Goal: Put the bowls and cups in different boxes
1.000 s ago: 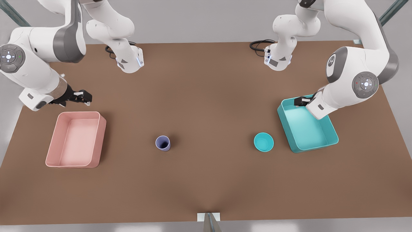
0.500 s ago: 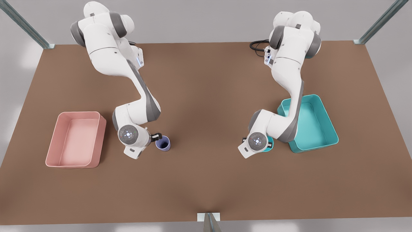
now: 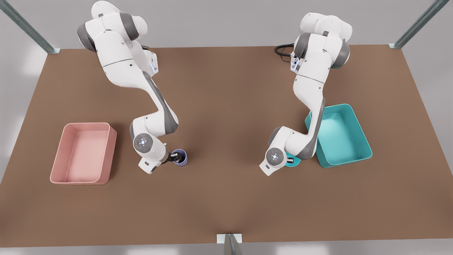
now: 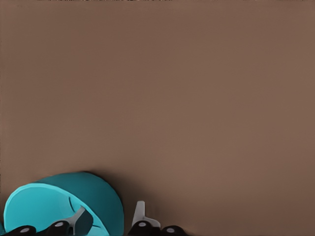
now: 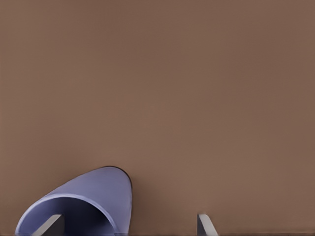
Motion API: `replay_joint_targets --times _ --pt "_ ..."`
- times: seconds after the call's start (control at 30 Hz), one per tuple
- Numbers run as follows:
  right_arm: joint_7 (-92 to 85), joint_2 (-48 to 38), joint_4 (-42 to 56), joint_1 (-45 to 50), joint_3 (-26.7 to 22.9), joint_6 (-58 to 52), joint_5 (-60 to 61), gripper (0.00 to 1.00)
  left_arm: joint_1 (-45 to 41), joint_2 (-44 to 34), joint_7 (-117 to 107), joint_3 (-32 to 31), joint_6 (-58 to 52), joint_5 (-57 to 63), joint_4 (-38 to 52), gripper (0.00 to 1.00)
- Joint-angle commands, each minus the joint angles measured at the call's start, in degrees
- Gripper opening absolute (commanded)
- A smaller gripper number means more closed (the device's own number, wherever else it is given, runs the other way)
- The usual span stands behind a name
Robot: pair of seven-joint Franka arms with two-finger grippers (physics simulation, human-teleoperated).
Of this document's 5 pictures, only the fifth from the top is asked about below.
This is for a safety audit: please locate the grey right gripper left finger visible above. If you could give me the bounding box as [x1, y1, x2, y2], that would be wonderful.
[31, 214, 65, 235]

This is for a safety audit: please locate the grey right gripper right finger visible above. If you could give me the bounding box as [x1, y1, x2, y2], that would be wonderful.
[197, 213, 219, 235]

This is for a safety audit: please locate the blue cup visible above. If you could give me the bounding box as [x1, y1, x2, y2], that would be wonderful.
[14, 166, 133, 235]

